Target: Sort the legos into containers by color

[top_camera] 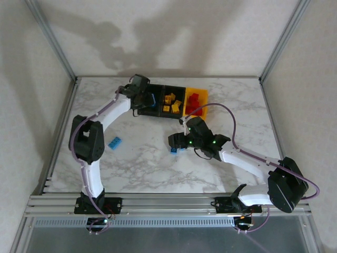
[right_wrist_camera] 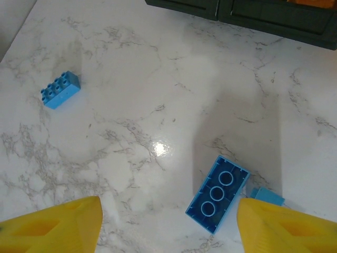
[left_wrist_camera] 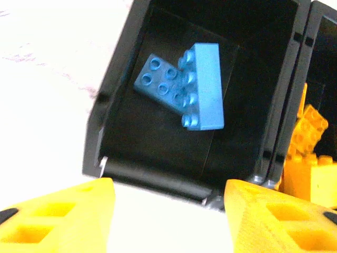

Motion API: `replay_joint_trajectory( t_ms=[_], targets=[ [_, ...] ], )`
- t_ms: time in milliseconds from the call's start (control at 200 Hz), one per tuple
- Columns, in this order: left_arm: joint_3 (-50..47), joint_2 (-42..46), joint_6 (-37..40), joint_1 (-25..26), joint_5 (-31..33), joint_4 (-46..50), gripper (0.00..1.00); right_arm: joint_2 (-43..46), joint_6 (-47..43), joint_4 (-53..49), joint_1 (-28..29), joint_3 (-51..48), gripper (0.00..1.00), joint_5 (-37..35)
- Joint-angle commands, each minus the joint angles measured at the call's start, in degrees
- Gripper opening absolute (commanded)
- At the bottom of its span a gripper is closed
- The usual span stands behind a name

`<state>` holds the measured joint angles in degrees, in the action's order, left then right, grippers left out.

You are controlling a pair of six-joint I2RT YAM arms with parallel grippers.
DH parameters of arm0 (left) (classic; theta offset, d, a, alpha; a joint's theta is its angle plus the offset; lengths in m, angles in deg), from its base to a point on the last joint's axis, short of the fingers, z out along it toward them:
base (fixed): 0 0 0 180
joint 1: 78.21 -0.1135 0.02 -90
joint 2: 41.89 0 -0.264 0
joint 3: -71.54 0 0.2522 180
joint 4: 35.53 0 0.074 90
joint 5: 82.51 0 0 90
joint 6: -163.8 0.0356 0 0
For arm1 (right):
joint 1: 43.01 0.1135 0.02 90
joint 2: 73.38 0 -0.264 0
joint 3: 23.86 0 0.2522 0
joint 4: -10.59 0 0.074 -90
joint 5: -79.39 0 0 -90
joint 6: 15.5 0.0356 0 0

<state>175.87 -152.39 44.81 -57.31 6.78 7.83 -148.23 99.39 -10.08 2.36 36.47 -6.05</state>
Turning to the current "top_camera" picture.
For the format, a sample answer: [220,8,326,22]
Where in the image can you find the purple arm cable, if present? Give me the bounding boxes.
[181,102,321,235]
[71,75,136,235]

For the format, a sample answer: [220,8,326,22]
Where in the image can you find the light blue long lego brick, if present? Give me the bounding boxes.
[107,137,124,152]

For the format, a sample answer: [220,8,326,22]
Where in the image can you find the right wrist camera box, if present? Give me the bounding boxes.
[179,116,213,139]

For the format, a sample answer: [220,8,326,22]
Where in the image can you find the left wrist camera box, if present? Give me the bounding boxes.
[130,74,150,92]

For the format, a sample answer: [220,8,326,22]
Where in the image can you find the black connector block with wires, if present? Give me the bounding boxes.
[86,217,116,229]
[234,216,255,228]

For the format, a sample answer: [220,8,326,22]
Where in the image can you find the aluminium side rail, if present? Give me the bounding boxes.
[259,79,294,194]
[38,79,81,195]

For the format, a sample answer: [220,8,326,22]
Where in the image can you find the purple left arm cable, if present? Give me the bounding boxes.
[71,75,136,235]

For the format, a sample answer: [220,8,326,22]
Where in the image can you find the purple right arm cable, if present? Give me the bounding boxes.
[181,102,321,235]

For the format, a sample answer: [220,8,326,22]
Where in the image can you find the yellow plastic bin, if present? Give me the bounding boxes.
[183,86,209,122]

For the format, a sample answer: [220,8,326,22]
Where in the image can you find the black plastic bin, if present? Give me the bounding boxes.
[137,83,165,117]
[160,84,187,120]

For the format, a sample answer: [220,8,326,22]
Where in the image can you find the aluminium frame post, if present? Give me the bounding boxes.
[24,0,82,84]
[259,0,313,84]

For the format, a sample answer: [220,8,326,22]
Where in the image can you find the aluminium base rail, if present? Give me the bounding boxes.
[26,192,310,218]

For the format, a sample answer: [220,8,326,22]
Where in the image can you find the slotted grey cable duct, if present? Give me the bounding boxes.
[33,217,236,228]

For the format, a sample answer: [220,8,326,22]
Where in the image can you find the grey translucent panel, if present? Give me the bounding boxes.
[15,216,321,253]

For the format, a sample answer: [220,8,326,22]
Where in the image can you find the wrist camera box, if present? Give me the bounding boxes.
[130,74,150,92]
[179,116,213,139]

